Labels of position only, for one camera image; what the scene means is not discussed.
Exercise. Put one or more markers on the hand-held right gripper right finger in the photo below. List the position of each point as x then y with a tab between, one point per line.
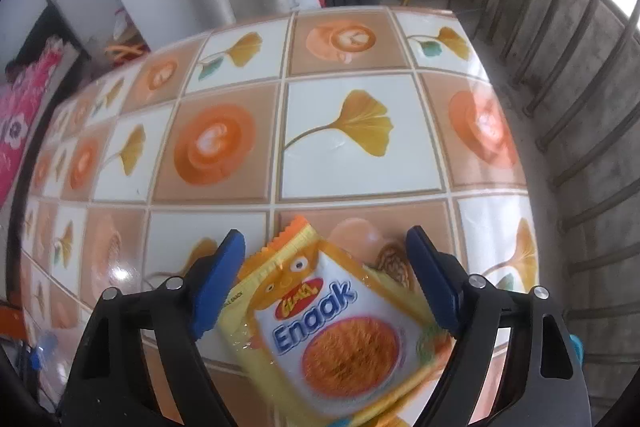
432	282

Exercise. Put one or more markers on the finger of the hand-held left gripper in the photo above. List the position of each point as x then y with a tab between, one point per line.
36	356

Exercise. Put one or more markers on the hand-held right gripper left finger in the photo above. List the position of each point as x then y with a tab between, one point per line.
220	282

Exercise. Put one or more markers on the yellow noodle snack packet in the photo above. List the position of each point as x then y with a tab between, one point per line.
340	337

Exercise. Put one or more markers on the tile-patterned tablecloth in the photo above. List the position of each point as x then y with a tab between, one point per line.
360	157

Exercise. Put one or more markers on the metal railing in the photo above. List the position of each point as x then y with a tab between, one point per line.
600	212

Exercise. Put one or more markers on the person in pink floral clothes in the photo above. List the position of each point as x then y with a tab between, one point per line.
20	132

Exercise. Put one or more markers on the floral cloth bundle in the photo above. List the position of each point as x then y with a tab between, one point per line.
125	42

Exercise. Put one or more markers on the black headboard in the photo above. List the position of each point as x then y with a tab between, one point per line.
50	19

